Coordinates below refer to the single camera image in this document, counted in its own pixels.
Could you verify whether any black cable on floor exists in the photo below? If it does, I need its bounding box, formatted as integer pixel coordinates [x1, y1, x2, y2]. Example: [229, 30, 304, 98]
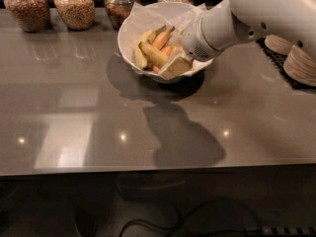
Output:
[72, 197, 261, 237]

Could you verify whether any white bowl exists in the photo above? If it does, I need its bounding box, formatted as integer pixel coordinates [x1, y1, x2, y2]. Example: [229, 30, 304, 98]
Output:
[118, 2, 212, 84]

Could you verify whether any white paper liner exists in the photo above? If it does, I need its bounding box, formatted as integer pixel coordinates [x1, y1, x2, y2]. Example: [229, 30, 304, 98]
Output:
[118, 2, 212, 84]

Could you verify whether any yellow banana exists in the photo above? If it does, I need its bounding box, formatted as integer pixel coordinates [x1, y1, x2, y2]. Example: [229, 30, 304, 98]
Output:
[134, 26, 166, 69]
[138, 41, 168, 69]

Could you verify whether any black power strip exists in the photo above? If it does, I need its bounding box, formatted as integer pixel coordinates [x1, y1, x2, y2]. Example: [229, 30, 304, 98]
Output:
[245, 226, 316, 237]

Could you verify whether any glass jar of dark nuts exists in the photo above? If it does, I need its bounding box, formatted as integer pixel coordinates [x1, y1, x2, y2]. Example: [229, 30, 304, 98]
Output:
[104, 0, 140, 30]

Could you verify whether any glass jar of cereal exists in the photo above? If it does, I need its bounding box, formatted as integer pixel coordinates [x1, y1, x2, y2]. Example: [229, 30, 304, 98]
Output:
[54, 0, 95, 31]

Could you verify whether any black rubber mat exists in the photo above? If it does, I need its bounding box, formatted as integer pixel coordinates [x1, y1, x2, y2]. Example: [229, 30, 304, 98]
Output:
[256, 38, 316, 90]

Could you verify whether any short orange banana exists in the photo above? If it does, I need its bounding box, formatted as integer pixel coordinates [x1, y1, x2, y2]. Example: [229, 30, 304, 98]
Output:
[161, 45, 176, 56]

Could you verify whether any orange banana upper left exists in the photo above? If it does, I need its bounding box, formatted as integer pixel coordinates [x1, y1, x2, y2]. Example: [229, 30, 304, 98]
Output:
[152, 27, 175, 49]

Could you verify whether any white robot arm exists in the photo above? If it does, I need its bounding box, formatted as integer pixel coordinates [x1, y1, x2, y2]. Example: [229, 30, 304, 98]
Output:
[181, 0, 316, 62]

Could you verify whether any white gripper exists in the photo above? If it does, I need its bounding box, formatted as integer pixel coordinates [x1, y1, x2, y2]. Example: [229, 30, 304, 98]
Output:
[160, 13, 220, 80]

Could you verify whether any glass jar of grains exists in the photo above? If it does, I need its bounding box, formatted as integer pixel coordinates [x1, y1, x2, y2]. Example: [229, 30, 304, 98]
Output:
[4, 0, 50, 33]

